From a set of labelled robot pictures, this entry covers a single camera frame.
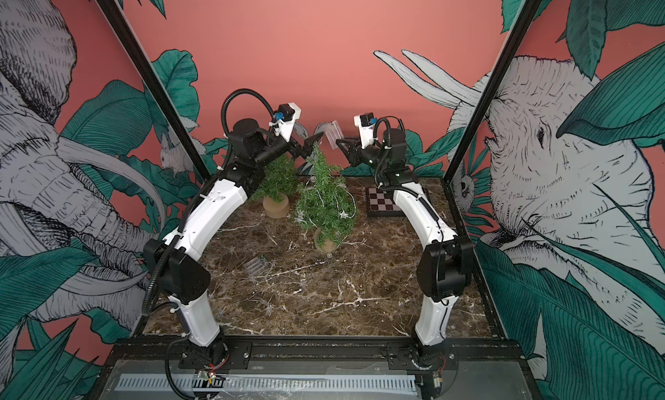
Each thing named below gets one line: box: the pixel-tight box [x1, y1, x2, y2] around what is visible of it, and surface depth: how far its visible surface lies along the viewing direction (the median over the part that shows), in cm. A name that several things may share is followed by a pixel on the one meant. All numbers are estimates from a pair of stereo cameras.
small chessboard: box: [365, 187, 406, 218], surface depth 109 cm
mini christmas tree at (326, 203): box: [295, 141, 359, 253], surface depth 76 cm
